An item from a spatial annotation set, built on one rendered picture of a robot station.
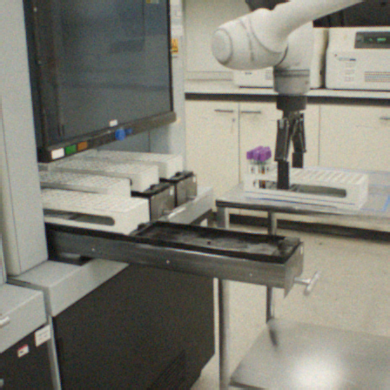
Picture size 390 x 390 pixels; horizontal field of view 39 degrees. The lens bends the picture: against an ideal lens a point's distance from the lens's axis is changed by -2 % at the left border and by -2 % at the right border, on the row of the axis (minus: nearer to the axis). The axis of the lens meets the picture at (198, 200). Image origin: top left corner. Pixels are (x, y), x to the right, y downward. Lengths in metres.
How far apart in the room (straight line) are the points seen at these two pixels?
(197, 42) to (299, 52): 3.03
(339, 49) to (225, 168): 1.04
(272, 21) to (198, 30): 3.14
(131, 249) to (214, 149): 2.51
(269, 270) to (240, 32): 0.48
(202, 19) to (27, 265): 3.28
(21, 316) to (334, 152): 2.58
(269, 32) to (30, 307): 0.73
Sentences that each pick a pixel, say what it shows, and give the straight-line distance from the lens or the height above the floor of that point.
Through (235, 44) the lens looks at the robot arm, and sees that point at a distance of 1.18.
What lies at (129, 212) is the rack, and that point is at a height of 0.86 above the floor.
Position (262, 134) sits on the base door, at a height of 0.62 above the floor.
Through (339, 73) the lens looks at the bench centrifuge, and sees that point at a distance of 3.36.
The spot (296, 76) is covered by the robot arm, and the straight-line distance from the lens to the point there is 1.34.
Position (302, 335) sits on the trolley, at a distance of 1.88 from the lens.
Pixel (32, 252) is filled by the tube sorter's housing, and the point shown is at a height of 0.78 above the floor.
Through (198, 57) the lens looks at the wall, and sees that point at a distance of 4.32.
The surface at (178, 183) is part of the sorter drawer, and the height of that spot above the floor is 0.81.
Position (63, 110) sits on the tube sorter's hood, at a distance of 1.29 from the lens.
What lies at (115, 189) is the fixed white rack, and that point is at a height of 0.86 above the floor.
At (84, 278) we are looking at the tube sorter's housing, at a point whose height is 0.71.
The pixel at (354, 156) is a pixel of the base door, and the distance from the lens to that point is 3.39.
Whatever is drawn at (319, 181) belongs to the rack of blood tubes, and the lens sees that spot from 1.35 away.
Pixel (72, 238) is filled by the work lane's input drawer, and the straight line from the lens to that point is 1.27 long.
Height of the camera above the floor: 1.21
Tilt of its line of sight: 16 degrees down
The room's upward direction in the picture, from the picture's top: 2 degrees counter-clockwise
